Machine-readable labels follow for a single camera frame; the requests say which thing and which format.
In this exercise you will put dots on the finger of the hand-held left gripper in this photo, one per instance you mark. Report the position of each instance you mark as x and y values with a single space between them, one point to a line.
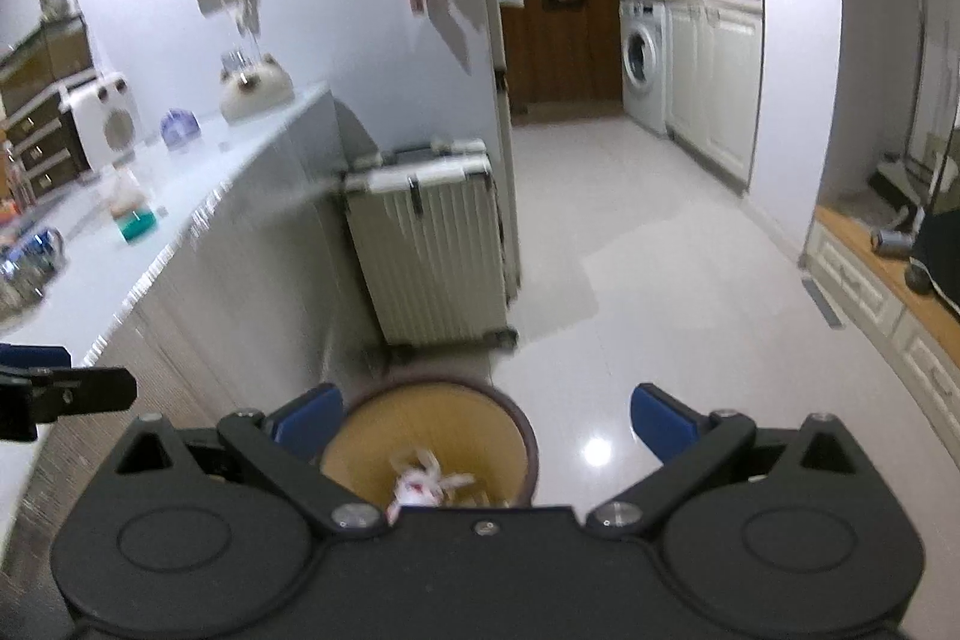
82 391
34 356

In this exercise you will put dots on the yellow trash bin brown rim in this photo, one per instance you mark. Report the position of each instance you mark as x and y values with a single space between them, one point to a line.
360 445

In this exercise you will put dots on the clear water bottle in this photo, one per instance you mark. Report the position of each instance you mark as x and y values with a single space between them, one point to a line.
19 175

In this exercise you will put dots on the blue tissue pack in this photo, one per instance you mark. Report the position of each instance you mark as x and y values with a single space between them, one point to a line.
180 130

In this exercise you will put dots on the white drawer unit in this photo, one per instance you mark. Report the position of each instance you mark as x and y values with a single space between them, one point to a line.
41 145

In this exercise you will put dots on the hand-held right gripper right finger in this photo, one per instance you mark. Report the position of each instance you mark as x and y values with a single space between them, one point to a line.
664 422

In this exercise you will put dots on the clear zip bag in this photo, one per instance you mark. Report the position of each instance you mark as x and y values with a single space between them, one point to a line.
124 190

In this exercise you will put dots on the glass fish tank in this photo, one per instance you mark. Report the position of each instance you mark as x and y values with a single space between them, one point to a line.
45 55

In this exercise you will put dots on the cream ribbed suitcase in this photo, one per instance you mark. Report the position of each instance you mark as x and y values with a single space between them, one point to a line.
435 250

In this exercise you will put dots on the white cat-shaped container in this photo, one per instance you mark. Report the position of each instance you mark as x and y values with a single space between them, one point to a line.
255 89

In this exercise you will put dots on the white plastic bag red print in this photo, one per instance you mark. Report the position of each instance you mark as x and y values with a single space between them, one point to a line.
420 486

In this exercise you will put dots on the low white cabinet wooden top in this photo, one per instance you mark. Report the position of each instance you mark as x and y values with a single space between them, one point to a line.
847 280

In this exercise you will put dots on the metal cylinder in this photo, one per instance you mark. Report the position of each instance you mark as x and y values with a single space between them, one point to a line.
891 240

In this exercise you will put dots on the white space heater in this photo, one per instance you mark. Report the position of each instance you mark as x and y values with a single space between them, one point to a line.
101 123

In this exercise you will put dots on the dark tote bag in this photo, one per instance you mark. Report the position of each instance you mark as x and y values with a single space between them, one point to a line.
937 257

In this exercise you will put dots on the white kitchen cabinets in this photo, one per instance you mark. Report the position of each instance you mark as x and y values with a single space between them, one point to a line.
712 85

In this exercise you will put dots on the white washing machine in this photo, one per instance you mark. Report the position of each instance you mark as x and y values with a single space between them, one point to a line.
643 63

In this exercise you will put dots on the clear bag of dark snack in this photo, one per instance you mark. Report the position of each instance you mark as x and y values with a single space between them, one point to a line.
22 295

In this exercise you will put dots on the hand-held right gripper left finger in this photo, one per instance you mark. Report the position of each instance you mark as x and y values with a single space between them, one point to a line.
307 422

